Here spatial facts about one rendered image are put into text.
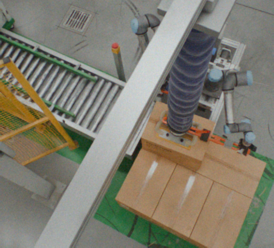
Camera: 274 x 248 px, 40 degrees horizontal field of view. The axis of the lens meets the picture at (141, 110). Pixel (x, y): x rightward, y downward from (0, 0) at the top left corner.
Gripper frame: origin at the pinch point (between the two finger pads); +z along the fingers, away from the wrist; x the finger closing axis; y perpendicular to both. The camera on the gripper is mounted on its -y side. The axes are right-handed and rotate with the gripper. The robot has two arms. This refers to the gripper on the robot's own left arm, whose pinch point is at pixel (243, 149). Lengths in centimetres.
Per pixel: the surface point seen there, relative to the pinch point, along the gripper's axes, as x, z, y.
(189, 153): 17.7, 13.1, 42.5
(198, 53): 9, -148, 54
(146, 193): 61, 53, 69
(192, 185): 36, 53, 30
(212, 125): -15.8, 13.3, 32.6
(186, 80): 11, -115, 58
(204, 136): 2.5, -1.3, 35.3
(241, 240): 61, 107, -40
